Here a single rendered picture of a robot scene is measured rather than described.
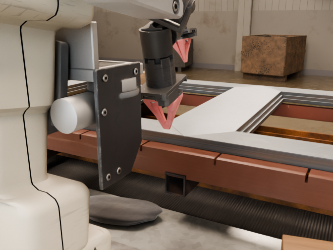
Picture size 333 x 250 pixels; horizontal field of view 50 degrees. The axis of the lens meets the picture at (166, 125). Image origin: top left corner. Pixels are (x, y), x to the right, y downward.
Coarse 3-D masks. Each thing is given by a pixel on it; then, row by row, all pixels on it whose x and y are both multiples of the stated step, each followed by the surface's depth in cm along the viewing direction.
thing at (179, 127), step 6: (174, 126) 89; (180, 126) 89; (186, 126) 89; (192, 126) 89; (198, 126) 89; (192, 132) 84; (198, 132) 84; (204, 132) 84; (210, 132) 84; (216, 132) 84
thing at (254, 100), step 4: (220, 96) 124; (224, 96) 124; (228, 96) 124; (232, 96) 124; (236, 96) 124; (240, 96) 124; (232, 100) 118; (236, 100) 118; (240, 100) 118; (244, 100) 118; (248, 100) 118; (252, 100) 118; (256, 100) 118; (260, 100) 118; (264, 100) 118; (268, 100) 118
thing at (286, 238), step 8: (288, 240) 63; (296, 240) 63; (304, 240) 63; (312, 240) 63; (320, 240) 63; (288, 248) 61; (296, 248) 61; (304, 248) 61; (312, 248) 61; (320, 248) 61; (328, 248) 61
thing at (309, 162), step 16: (288, 96) 131; (304, 96) 130; (320, 96) 127; (272, 112) 116; (240, 128) 89; (256, 128) 99; (176, 144) 83; (192, 144) 81; (208, 144) 79; (224, 144) 78; (272, 160) 74; (288, 160) 72; (304, 160) 70; (320, 160) 69
